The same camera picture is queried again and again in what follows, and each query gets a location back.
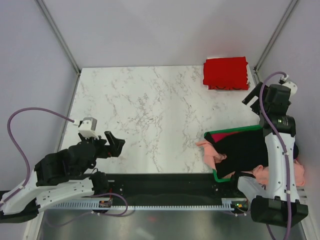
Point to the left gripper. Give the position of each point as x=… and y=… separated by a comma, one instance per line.
x=114, y=149

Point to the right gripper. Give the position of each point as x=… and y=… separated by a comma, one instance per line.
x=255, y=106

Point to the black t-shirt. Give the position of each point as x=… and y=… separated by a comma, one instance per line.
x=243, y=151

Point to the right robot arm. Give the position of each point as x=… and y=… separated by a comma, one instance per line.
x=278, y=203

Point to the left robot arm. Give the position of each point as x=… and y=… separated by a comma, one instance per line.
x=60, y=177

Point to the folded red t-shirt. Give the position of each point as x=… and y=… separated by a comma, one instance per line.
x=225, y=73

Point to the magenta t-shirt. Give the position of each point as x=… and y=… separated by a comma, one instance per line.
x=221, y=135

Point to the green plastic bin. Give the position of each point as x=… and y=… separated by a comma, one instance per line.
x=207, y=135

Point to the salmon pink t-shirt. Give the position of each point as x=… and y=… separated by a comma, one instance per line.
x=212, y=158

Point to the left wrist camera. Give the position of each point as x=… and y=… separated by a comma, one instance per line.
x=87, y=128

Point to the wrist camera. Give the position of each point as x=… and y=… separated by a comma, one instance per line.
x=286, y=81
x=87, y=128

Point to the right aluminium frame post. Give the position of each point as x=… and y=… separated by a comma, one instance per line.
x=276, y=33

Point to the aluminium frame post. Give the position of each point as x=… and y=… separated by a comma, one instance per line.
x=58, y=35
x=276, y=33

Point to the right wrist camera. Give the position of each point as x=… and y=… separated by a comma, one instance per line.
x=286, y=81

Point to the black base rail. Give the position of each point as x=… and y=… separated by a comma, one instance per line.
x=175, y=189

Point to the white slotted cable duct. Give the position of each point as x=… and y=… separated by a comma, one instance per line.
x=223, y=204

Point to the left aluminium frame post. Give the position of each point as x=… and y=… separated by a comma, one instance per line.
x=58, y=35

